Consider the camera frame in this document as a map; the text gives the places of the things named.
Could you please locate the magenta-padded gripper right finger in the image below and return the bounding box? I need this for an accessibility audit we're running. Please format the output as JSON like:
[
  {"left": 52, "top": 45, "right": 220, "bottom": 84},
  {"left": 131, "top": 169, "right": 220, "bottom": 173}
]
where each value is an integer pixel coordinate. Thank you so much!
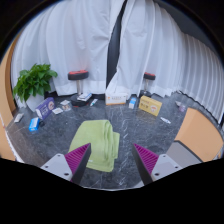
[{"left": 131, "top": 142, "right": 183, "bottom": 186}]

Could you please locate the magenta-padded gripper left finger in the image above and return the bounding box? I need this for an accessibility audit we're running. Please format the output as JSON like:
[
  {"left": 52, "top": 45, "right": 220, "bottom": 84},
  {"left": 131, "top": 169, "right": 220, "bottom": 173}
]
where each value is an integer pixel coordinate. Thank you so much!
[{"left": 40, "top": 142, "right": 92, "bottom": 185}]

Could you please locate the green towel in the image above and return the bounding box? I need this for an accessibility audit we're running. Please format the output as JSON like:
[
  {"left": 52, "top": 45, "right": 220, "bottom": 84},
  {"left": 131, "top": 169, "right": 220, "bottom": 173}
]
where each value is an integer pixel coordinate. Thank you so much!
[{"left": 68, "top": 119, "right": 121, "bottom": 173}]

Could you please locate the white pen-shaped stick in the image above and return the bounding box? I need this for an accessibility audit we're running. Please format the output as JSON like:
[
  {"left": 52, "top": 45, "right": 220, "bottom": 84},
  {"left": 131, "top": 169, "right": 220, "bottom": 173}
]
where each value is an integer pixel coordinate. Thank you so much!
[{"left": 160, "top": 116, "right": 172, "bottom": 125}]

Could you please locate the yellow cardboard box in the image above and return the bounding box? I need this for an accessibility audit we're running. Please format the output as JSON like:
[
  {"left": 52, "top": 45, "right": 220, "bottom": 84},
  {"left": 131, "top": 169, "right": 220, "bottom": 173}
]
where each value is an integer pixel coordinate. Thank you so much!
[{"left": 138, "top": 95, "right": 163, "bottom": 117}]

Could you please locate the small white and blue box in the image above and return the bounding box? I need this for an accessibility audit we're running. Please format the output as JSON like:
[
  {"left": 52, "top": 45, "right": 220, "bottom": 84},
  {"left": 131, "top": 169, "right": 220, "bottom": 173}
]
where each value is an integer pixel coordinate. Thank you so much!
[{"left": 128, "top": 96, "right": 138, "bottom": 110}]

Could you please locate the purple cardboard box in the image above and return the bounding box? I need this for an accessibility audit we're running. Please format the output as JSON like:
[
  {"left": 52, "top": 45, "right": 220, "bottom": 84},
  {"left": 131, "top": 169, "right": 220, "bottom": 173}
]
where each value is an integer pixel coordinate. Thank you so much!
[{"left": 35, "top": 96, "right": 56, "bottom": 120}]

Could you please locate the orange and grey chair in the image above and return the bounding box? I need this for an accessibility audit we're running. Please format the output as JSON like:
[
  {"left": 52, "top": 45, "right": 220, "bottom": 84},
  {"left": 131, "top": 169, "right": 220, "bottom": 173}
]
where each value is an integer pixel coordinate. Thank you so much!
[{"left": 165, "top": 107, "right": 224, "bottom": 169}]

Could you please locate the booklet with blue edge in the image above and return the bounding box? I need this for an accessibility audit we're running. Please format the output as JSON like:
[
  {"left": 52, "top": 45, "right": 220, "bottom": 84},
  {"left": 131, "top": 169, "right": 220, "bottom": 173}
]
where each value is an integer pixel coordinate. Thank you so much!
[{"left": 76, "top": 92, "right": 93, "bottom": 102}]

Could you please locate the small purple packet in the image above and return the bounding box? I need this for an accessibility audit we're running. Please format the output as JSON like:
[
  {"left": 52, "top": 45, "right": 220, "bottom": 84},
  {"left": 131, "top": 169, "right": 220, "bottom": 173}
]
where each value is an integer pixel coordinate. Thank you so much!
[{"left": 175, "top": 100, "right": 188, "bottom": 113}]

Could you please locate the white and orange tissue box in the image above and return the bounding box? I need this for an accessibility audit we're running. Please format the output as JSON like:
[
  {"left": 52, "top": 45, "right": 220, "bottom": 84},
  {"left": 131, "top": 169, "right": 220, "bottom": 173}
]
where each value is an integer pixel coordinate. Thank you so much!
[{"left": 105, "top": 92, "right": 129, "bottom": 106}]

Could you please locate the white plastic packet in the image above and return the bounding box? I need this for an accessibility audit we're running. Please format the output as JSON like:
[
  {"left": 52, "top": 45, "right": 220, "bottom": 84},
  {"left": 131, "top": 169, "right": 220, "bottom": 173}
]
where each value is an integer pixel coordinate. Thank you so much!
[{"left": 13, "top": 112, "right": 25, "bottom": 124}]

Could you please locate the black stool with red rim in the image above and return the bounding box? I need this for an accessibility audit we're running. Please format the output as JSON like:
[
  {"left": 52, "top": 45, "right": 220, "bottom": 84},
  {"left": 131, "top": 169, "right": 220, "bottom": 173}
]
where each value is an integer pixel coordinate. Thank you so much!
[
  {"left": 67, "top": 69, "right": 90, "bottom": 107},
  {"left": 139, "top": 71, "right": 157, "bottom": 98}
]

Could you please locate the green potted plant white pot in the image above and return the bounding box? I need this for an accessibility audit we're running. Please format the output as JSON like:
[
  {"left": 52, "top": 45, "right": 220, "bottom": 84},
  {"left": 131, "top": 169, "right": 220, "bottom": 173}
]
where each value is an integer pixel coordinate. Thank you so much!
[{"left": 12, "top": 63, "right": 59, "bottom": 113}]

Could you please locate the white curtain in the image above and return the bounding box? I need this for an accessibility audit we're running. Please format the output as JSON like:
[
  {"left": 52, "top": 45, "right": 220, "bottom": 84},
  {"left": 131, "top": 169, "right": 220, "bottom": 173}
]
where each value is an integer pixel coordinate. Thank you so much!
[
  {"left": 106, "top": 0, "right": 224, "bottom": 121},
  {"left": 11, "top": 0, "right": 126, "bottom": 98}
]

